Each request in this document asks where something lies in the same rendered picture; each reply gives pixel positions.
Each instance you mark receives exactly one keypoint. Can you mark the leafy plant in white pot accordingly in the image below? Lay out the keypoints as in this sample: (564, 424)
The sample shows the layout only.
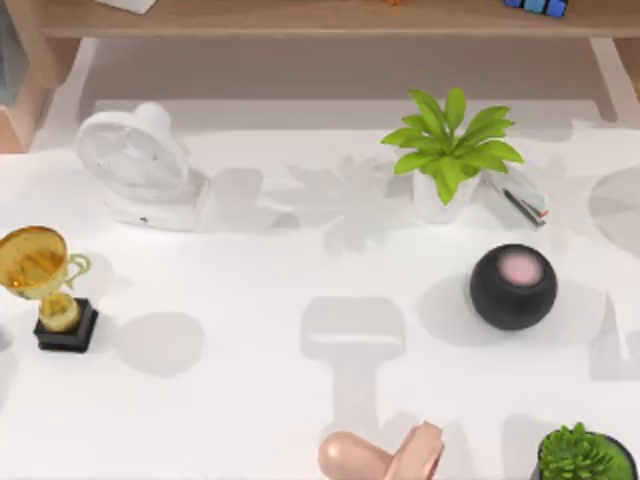
(447, 150)

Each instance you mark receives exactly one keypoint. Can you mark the black round speaker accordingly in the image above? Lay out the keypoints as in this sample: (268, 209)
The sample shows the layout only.
(512, 295)

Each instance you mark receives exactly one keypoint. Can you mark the white desk fan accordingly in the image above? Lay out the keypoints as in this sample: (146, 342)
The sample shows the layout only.
(135, 160)

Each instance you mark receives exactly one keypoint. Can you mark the white stapler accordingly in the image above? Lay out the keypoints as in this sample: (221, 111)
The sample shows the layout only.
(520, 197)

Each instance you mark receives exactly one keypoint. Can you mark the wooden shelf unit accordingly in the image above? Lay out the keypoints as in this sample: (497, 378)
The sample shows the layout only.
(320, 22)

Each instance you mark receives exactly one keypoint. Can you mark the gold trophy on black base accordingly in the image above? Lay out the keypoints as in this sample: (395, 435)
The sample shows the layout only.
(37, 272)

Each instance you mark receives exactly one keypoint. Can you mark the white box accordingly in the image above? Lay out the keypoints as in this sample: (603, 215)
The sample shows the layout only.
(125, 4)

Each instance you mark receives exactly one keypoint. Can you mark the blue cube toy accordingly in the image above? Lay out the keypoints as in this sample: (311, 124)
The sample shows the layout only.
(537, 6)

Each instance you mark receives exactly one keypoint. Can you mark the green plant in black pot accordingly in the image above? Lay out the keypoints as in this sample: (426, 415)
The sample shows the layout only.
(582, 455)

